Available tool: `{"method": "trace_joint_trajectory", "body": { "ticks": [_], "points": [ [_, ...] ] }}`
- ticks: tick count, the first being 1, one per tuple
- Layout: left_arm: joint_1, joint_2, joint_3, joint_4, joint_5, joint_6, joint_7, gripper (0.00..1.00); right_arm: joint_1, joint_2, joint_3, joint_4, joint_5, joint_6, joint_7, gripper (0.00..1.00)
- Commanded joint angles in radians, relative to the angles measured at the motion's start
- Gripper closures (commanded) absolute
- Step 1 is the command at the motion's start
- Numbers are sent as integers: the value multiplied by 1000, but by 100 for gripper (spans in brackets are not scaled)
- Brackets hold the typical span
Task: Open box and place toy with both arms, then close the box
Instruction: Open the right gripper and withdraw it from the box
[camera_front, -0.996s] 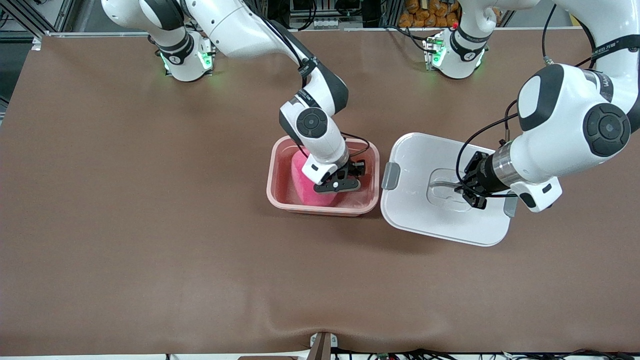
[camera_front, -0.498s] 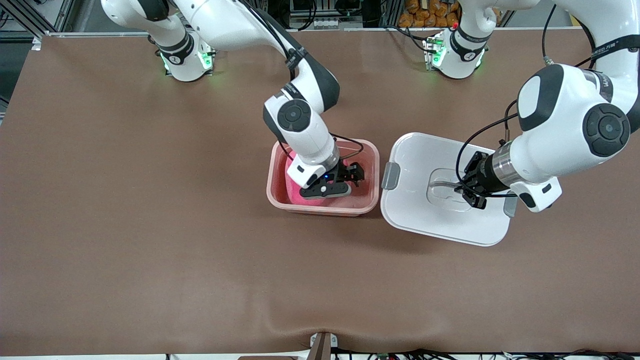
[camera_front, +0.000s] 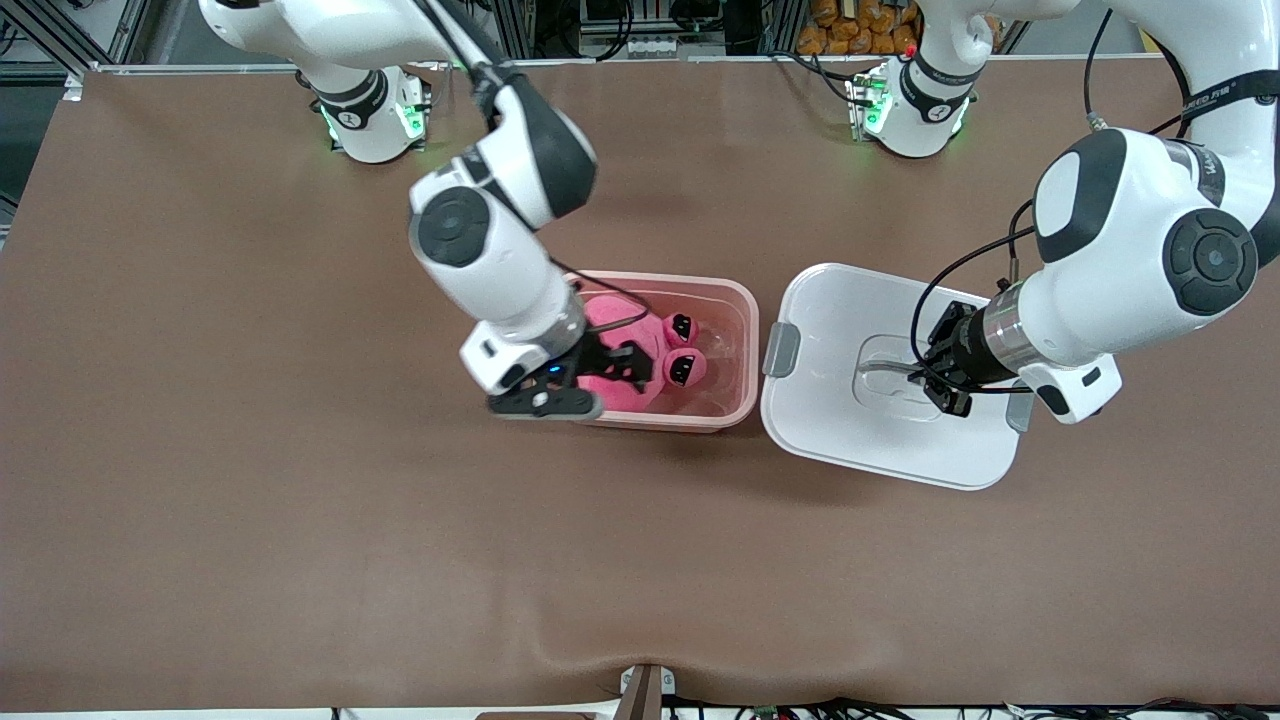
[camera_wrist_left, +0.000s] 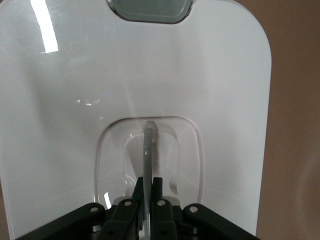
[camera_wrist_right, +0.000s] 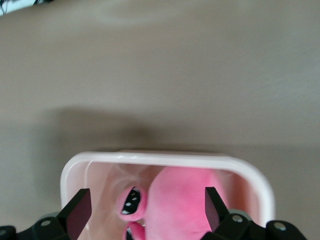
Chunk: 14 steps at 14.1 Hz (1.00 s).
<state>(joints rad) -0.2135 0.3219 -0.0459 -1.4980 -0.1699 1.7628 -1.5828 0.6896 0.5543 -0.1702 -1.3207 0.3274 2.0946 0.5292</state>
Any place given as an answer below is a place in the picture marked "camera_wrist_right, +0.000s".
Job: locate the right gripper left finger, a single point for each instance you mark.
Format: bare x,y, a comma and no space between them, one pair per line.
75,212

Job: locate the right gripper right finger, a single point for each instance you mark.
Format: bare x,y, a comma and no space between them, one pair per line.
217,210

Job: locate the pink round plush toy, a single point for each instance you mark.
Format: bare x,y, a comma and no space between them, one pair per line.
180,200

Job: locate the translucent pink storage box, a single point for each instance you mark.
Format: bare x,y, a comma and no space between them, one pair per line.
165,158

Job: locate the brown table mat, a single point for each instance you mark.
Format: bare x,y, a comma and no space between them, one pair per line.
160,75

